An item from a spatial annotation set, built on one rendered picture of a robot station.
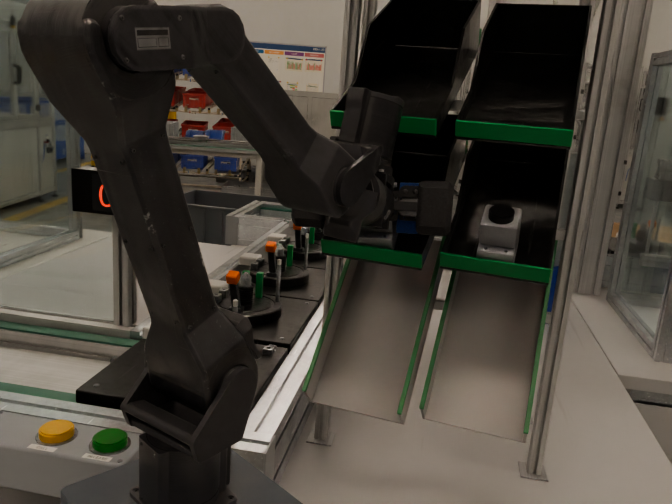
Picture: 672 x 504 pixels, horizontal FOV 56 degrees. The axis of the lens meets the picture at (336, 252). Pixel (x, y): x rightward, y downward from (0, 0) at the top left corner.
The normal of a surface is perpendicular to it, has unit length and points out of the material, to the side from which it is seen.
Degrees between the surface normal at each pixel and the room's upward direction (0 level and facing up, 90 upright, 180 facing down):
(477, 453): 0
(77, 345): 90
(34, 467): 90
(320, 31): 90
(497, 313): 45
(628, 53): 90
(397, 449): 0
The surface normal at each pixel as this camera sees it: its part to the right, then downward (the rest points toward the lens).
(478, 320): -0.19, -0.54
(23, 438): 0.07, -0.97
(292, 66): -0.03, 0.22
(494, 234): -0.34, 0.59
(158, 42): 0.82, 0.20
